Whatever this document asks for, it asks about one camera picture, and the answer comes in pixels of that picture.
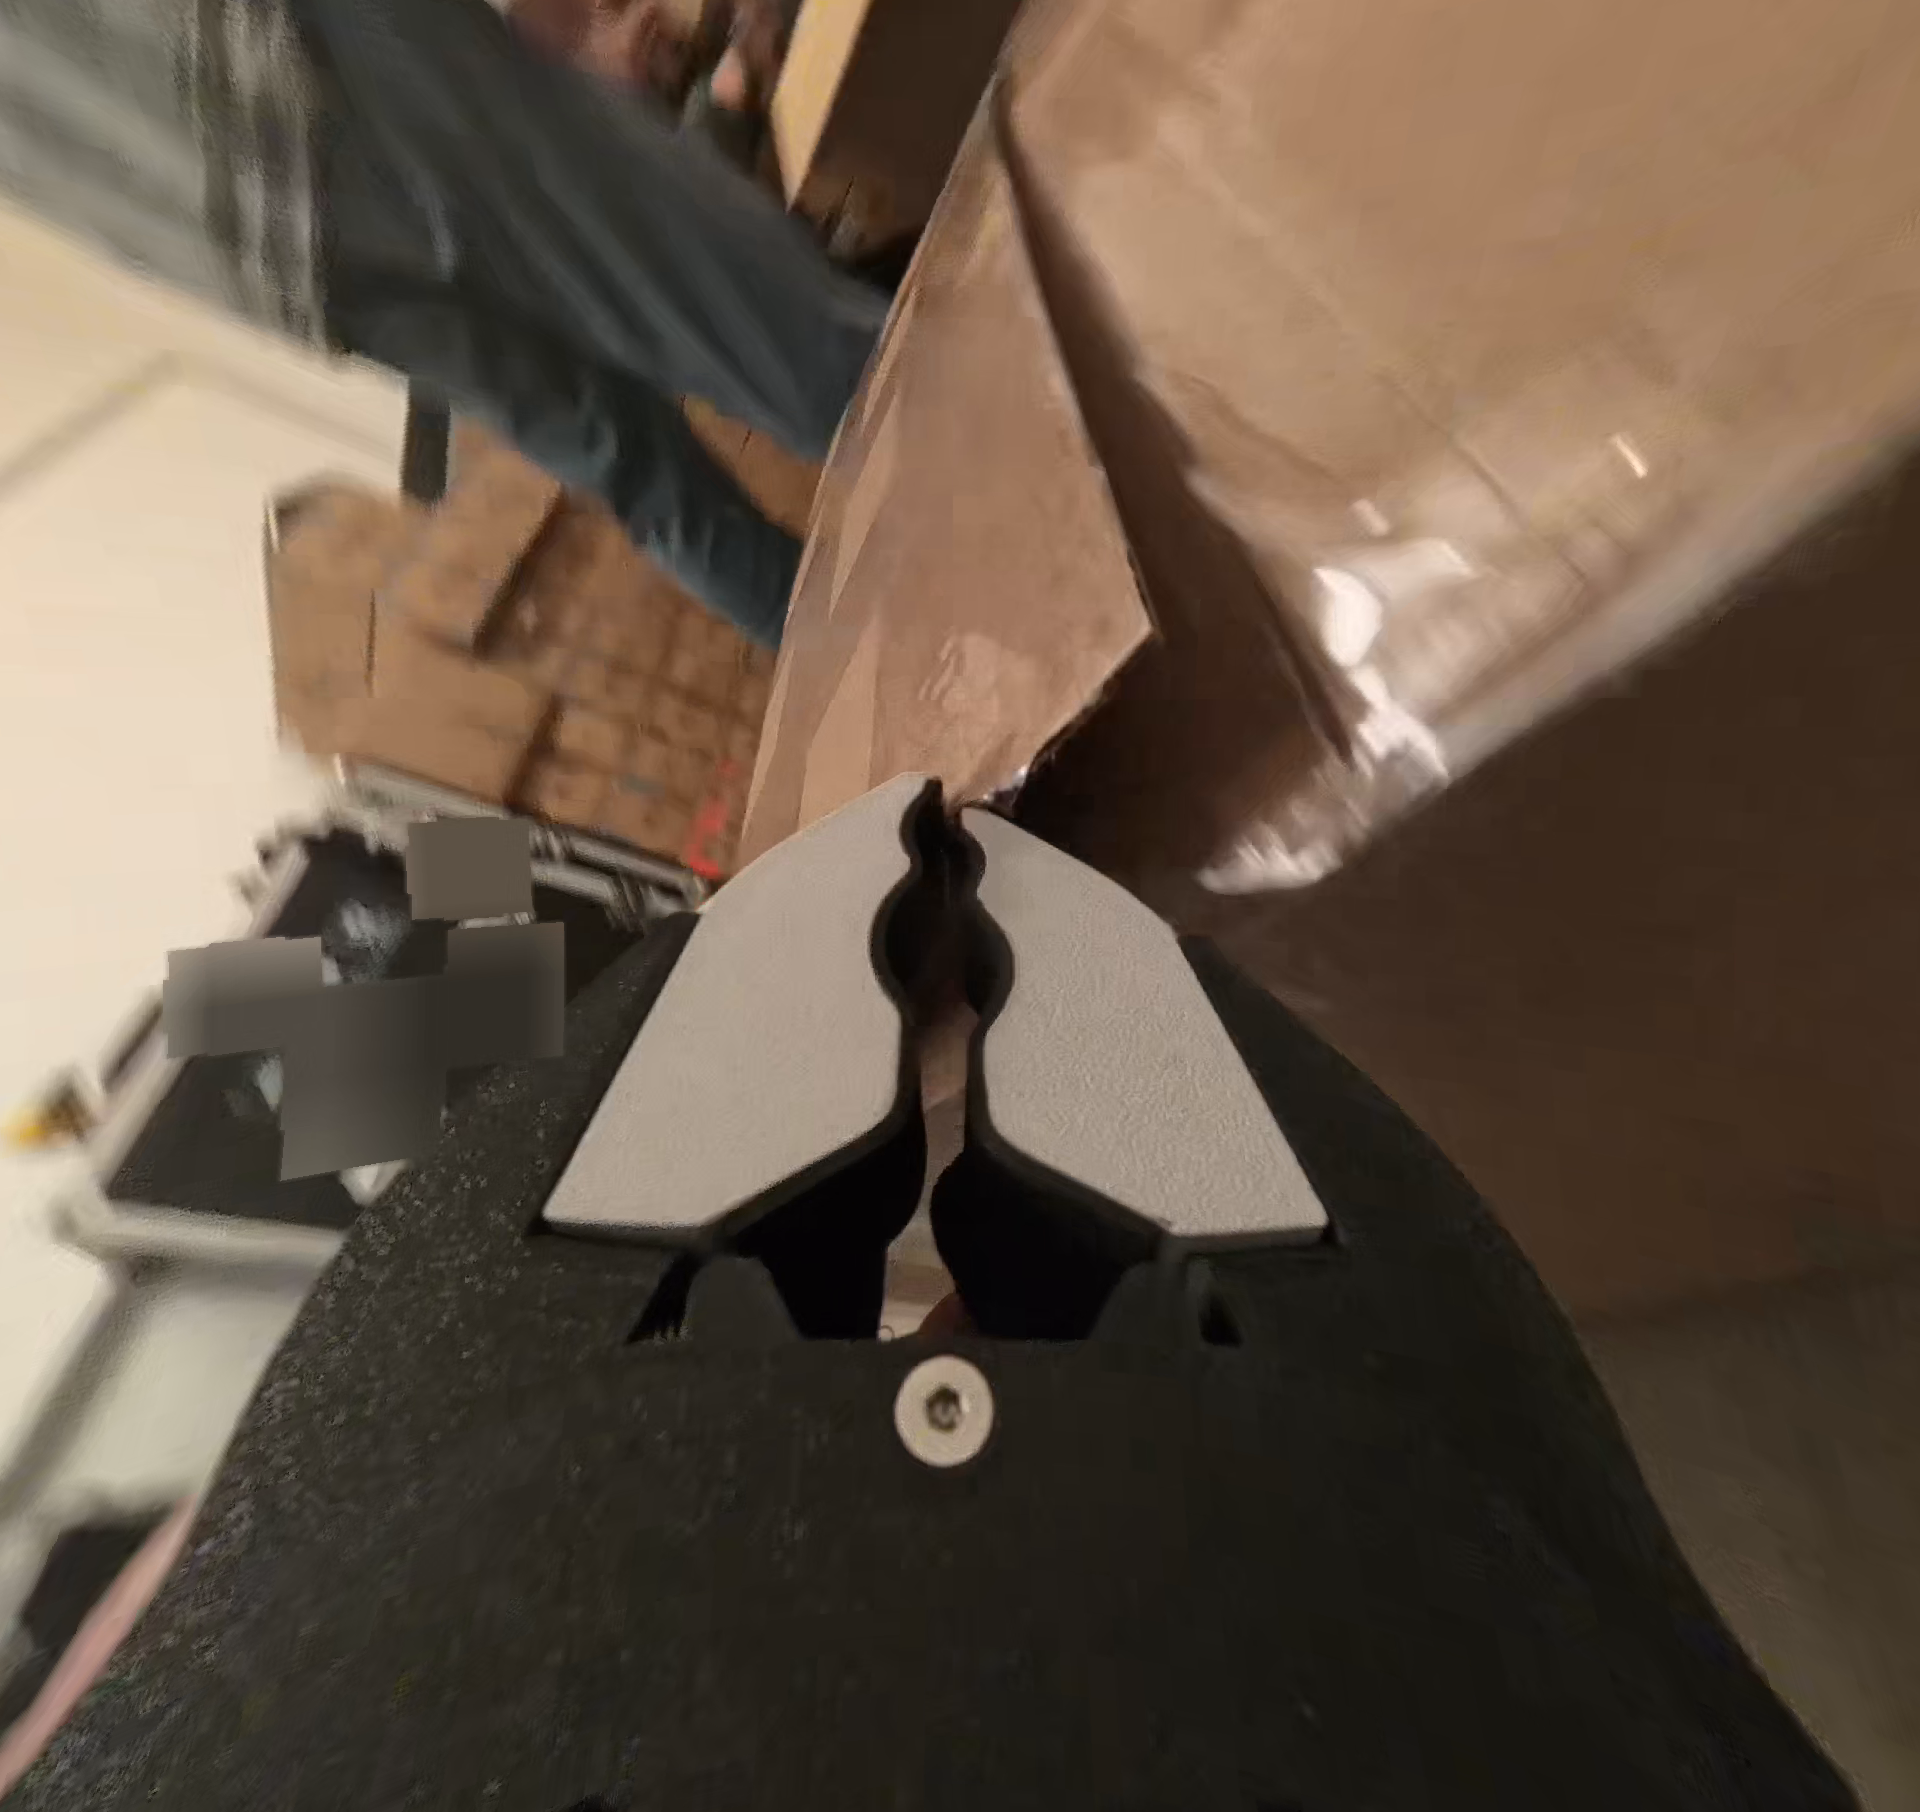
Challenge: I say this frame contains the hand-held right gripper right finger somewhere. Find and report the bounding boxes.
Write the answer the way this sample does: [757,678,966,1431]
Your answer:
[930,805,1331,1343]

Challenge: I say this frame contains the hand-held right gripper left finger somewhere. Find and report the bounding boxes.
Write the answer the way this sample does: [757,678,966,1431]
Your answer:
[536,773,948,1341]

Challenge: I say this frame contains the large brown cardboard box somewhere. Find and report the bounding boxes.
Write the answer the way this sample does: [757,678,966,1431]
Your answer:
[733,0,1920,1326]

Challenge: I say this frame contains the stack of small cardboard boxes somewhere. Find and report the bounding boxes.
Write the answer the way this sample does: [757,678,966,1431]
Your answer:
[270,415,797,853]

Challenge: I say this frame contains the black aluminium flight case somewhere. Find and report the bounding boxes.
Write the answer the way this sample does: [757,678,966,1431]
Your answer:
[44,775,708,1244]

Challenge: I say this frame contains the black board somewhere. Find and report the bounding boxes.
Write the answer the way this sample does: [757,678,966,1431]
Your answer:
[396,378,455,502]

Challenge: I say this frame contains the open cardboard box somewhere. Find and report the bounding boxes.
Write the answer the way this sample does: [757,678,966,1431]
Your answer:
[772,0,1081,245]

